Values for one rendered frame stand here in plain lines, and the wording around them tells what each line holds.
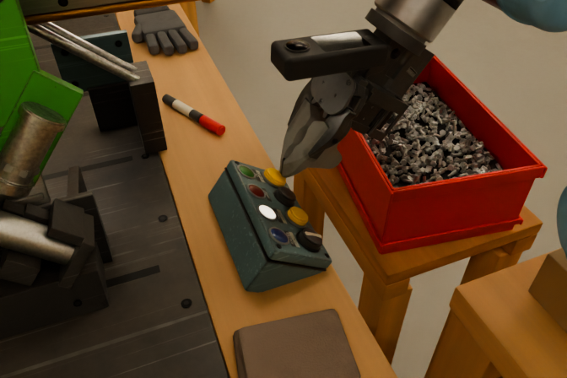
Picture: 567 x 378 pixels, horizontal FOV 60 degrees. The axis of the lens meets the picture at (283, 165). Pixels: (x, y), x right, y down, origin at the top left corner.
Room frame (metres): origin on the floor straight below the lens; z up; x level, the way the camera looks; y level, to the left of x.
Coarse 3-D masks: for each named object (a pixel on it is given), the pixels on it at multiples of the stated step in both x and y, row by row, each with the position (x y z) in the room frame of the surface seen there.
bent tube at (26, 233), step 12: (0, 216) 0.30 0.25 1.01; (12, 216) 0.30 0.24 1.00; (0, 228) 0.29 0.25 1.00; (12, 228) 0.29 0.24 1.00; (24, 228) 0.30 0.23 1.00; (36, 228) 0.30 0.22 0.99; (0, 240) 0.28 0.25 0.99; (12, 240) 0.29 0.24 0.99; (24, 240) 0.29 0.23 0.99; (36, 240) 0.29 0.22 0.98; (48, 240) 0.30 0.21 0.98; (60, 240) 0.30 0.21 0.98; (24, 252) 0.29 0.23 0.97; (36, 252) 0.29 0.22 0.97; (48, 252) 0.29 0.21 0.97; (60, 252) 0.29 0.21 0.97; (72, 252) 0.30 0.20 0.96
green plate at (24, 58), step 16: (0, 0) 0.38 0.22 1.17; (16, 0) 0.39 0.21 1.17; (0, 16) 0.38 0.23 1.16; (16, 16) 0.38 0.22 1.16; (0, 32) 0.37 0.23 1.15; (16, 32) 0.38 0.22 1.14; (0, 48) 0.37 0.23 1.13; (16, 48) 0.37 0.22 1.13; (32, 48) 0.38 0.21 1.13; (0, 64) 0.36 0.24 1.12; (16, 64) 0.37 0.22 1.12; (32, 64) 0.37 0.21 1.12; (0, 80) 0.36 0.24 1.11; (16, 80) 0.36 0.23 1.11; (0, 96) 0.35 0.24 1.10; (16, 96) 0.36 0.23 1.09; (0, 112) 0.35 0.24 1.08
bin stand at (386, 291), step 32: (320, 192) 0.58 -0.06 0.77; (320, 224) 0.67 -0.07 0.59; (352, 224) 0.48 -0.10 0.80; (384, 256) 0.42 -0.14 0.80; (416, 256) 0.42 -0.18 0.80; (448, 256) 0.43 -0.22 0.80; (480, 256) 0.50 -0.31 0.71; (512, 256) 0.48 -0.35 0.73; (384, 288) 0.39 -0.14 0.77; (384, 320) 0.40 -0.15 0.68; (448, 320) 0.51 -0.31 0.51; (384, 352) 0.41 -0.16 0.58
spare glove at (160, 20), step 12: (144, 12) 0.95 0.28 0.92; (156, 12) 0.94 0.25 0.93; (168, 12) 0.94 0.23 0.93; (144, 24) 0.88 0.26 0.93; (156, 24) 0.88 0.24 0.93; (168, 24) 0.88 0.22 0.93; (180, 24) 0.88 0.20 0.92; (132, 36) 0.85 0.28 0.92; (144, 36) 0.85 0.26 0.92; (156, 36) 0.86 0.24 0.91; (168, 36) 0.85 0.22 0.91; (180, 36) 0.84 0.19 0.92; (192, 36) 0.84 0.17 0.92; (156, 48) 0.80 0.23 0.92; (168, 48) 0.80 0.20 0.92; (180, 48) 0.80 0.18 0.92; (192, 48) 0.82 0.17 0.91
